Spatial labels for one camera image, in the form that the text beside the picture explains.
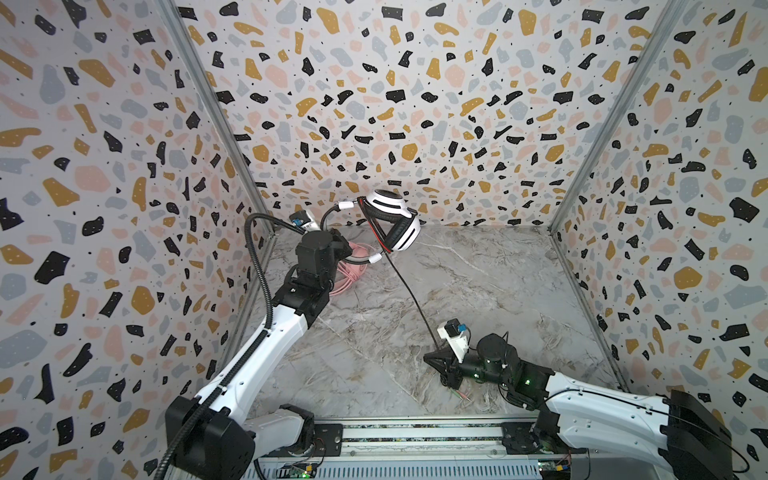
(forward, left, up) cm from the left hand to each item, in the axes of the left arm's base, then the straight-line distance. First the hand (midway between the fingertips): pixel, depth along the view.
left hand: (335, 222), depth 73 cm
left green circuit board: (-47, +8, -35) cm, 59 cm away
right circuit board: (-48, -53, -36) cm, 80 cm away
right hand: (-26, -21, -20) cm, 39 cm away
